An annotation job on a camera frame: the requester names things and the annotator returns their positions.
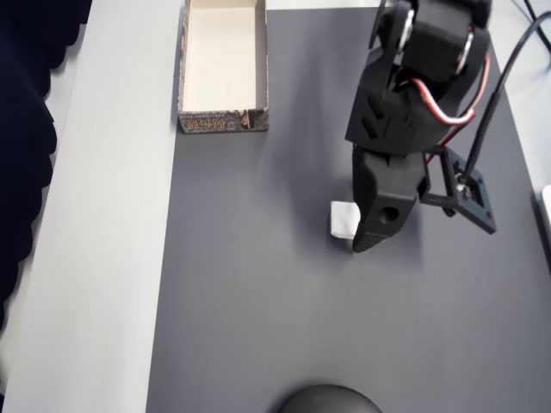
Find white flat device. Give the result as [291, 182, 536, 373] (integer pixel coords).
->
[533, 184, 551, 242]

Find thin black cable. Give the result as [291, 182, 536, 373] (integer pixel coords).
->
[522, 0, 551, 48]

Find black round stand base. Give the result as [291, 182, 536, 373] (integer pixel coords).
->
[275, 373, 384, 413]

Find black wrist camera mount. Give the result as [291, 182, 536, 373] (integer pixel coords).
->
[419, 145, 498, 236]

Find grey rubber mat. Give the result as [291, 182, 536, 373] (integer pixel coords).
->
[144, 7, 551, 413]

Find thick black camera cable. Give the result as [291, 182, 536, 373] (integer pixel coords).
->
[462, 10, 551, 182]

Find small white block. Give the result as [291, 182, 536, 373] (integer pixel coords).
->
[330, 200, 362, 240]

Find red white black servo wires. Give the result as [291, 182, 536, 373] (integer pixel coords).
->
[393, 25, 492, 147]

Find patterned brown cardboard box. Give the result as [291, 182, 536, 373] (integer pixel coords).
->
[176, 0, 271, 135]

